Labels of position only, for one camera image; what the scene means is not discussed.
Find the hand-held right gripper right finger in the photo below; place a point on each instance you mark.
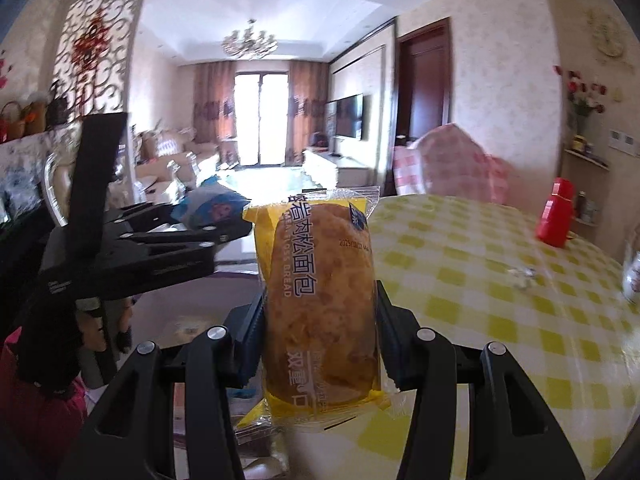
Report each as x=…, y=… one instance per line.
x=390, y=340

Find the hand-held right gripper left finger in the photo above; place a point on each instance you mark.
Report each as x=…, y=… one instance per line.
x=250, y=345

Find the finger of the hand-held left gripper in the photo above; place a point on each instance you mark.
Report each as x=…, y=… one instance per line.
x=200, y=240
x=145, y=212

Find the blue and white snack packet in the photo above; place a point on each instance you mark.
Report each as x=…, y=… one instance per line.
x=210, y=207

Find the yellow bread packet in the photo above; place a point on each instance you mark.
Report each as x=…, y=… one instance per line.
x=320, y=285

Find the person's left hand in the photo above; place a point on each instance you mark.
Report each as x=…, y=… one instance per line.
x=102, y=330

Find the white ornate chair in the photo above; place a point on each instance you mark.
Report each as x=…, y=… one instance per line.
x=57, y=185

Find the beige sofa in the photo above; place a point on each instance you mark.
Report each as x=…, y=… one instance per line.
x=170, y=155

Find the woven basket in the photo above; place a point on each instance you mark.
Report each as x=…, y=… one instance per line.
x=15, y=120

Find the yellow checked tablecloth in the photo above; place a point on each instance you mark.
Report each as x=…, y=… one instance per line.
x=475, y=285

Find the brown curtain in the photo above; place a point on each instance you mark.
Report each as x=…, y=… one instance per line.
x=212, y=110
x=307, y=110

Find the white lattice screen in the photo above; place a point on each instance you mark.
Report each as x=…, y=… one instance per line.
x=125, y=50

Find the red knot decoration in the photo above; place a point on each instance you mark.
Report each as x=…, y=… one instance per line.
x=92, y=45

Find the white television cabinet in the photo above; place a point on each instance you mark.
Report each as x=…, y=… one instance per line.
x=335, y=167

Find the pink checked chair cover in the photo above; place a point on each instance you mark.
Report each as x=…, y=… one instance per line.
x=450, y=165

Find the flat screen television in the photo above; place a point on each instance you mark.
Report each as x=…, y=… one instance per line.
x=348, y=116

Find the crystal chandelier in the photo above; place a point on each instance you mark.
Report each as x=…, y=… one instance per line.
x=250, y=40

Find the red thermos jug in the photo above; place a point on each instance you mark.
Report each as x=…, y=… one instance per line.
x=555, y=215

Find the person's red clothing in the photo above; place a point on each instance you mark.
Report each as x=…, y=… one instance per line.
x=40, y=410

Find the dark wooden door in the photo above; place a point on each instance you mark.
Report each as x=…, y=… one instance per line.
x=425, y=85

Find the red artificial flowers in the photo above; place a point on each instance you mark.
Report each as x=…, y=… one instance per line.
x=580, y=90

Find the wall shelf with jars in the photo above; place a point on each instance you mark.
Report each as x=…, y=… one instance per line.
x=585, y=155

